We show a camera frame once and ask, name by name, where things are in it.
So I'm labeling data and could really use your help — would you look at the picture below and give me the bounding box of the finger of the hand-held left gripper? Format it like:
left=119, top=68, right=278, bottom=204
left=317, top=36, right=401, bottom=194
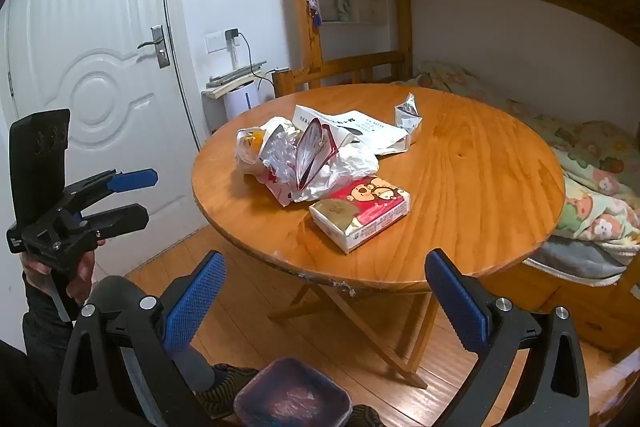
left=75, top=203, right=149, bottom=239
left=62, top=169, right=159, bottom=208

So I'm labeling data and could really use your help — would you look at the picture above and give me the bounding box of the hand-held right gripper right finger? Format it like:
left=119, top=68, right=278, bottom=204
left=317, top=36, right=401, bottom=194
left=424, top=248, right=591, bottom=427

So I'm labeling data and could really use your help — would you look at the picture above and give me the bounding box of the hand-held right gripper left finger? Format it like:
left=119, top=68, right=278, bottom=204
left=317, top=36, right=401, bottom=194
left=57, top=251, right=228, bottom=427

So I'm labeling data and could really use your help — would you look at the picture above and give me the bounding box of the plastic bag with orange contents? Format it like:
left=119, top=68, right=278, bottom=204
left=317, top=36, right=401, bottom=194
left=236, top=126, right=268, bottom=178

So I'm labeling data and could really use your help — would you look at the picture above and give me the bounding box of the lined trash bin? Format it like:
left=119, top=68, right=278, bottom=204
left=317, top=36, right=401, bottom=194
left=232, top=357, right=353, bottom=427

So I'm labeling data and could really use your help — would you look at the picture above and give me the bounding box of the red white snack wrapper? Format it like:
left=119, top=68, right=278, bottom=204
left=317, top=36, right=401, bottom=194
left=296, top=118, right=342, bottom=191

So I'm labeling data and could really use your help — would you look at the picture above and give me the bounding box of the white printed box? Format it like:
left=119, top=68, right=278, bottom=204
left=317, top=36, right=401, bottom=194
left=292, top=104, right=412, bottom=156

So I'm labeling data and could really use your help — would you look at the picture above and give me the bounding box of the person's left forearm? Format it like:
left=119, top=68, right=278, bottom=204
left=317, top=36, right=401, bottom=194
left=21, top=274, right=76, bottom=355

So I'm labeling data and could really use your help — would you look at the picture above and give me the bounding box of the person's left hand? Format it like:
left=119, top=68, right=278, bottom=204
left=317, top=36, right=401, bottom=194
left=20, top=249, right=98, bottom=306

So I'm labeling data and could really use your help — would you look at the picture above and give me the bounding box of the striped left slipper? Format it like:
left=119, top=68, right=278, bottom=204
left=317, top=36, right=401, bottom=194
left=199, top=363, right=262, bottom=419

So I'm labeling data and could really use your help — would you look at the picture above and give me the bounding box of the striped slipper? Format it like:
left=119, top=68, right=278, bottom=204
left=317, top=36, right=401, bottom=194
left=349, top=404, right=397, bottom=427
left=199, top=363, right=262, bottom=419

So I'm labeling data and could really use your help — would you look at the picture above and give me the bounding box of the white door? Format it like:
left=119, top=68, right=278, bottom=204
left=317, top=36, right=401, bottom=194
left=0, top=0, right=202, bottom=279

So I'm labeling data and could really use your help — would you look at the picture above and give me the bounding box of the red cartoon tissue pack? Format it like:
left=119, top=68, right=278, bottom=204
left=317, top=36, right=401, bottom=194
left=308, top=175, right=412, bottom=254

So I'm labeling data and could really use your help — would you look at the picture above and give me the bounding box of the grey mattress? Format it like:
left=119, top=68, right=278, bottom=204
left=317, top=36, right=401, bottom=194
left=522, top=234, right=632, bottom=281

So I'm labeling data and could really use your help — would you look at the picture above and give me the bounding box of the white humidifier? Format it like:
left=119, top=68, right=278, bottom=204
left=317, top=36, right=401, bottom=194
left=223, top=76, right=262, bottom=120

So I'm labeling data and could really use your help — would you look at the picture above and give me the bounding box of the striped right slipper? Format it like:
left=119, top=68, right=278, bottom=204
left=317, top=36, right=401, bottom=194
left=349, top=404, right=397, bottom=427

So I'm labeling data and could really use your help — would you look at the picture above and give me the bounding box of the grey flat device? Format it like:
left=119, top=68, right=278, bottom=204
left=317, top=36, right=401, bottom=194
left=207, top=62, right=269, bottom=88

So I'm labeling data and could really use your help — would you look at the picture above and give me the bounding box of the printed blanket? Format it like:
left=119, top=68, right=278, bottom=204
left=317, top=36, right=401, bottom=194
left=414, top=59, right=640, bottom=254

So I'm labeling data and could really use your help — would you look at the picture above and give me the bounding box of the metal door handle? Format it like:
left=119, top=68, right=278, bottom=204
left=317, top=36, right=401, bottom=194
left=137, top=25, right=171, bottom=69

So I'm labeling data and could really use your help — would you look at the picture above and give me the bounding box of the black cable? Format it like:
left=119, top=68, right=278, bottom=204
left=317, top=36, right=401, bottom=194
left=237, top=32, right=257, bottom=68

